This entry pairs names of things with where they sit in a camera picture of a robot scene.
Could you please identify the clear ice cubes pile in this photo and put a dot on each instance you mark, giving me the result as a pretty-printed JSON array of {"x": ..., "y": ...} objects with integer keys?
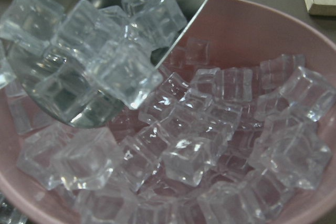
[{"x": 208, "y": 145}]

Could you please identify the silver metal ice scoop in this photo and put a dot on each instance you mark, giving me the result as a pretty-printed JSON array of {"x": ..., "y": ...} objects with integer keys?
[{"x": 83, "y": 61}]

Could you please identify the pink bowl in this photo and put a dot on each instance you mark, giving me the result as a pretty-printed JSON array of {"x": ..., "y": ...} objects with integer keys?
[{"x": 242, "y": 33}]

